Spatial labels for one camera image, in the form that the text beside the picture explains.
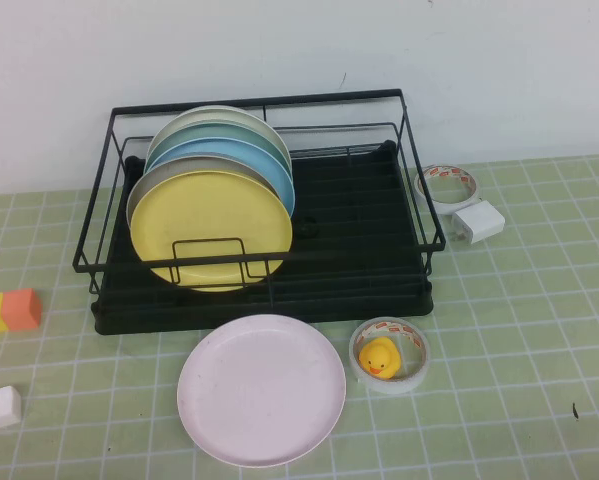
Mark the grey plate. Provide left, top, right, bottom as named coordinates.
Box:
left=125, top=154, right=275, bottom=231

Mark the yellow plate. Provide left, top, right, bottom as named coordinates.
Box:
left=129, top=169, right=295, bottom=294

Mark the blue plate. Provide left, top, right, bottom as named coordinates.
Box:
left=143, top=137, right=298, bottom=221

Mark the white cube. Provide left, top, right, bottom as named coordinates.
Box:
left=0, top=384, right=23, bottom=430

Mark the black plastic drain tray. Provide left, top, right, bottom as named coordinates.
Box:
left=91, top=139, right=434, bottom=335

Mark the white tape roll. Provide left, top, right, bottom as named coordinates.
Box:
left=412, top=163, right=483, bottom=216
left=348, top=317, right=430, bottom=396

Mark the pink plate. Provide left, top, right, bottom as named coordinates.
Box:
left=176, top=313, right=348, bottom=469

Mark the green plate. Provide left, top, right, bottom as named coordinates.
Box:
left=146, top=122, right=294, bottom=174

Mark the yellow rubber duck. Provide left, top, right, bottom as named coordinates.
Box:
left=357, top=337, right=401, bottom=379

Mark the cream plate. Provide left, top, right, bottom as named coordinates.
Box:
left=146, top=104, right=293, bottom=161

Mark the black wire dish rack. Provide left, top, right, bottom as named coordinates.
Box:
left=72, top=88, right=447, bottom=301

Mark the white charger adapter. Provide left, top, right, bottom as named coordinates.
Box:
left=448, top=199, right=507, bottom=246

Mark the orange block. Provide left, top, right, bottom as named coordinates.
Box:
left=0, top=287, right=44, bottom=331

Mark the green checked table mat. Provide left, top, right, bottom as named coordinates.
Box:
left=0, top=154, right=599, bottom=480

